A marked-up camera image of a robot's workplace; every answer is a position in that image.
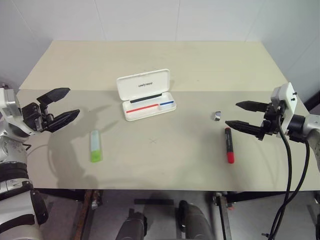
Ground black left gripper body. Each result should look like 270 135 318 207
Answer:
21 101 55 133

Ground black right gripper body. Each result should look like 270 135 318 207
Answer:
260 102 283 136

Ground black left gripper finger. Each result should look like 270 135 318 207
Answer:
36 87 71 105
47 109 81 134

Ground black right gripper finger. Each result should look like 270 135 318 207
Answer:
235 100 270 113
224 120 265 142

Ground red black marker pen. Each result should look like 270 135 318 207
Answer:
224 126 237 165

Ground white plastic pencil case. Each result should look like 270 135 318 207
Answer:
116 68 178 122

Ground black slanted bar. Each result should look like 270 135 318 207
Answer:
303 89 320 111

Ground black metal table leg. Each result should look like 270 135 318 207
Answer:
212 191 235 240

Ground large dark rounded shape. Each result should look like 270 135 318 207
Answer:
176 199 219 240

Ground black flat metal bar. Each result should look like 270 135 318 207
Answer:
134 198 175 206

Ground small dark rounded shape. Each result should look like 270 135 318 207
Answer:
116 208 149 240

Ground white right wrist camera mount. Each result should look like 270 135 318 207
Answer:
271 82 299 137

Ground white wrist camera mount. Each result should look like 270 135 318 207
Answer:
0 87 21 123
271 82 299 137

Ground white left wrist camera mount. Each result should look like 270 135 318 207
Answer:
0 87 21 123

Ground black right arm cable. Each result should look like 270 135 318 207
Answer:
261 106 311 240

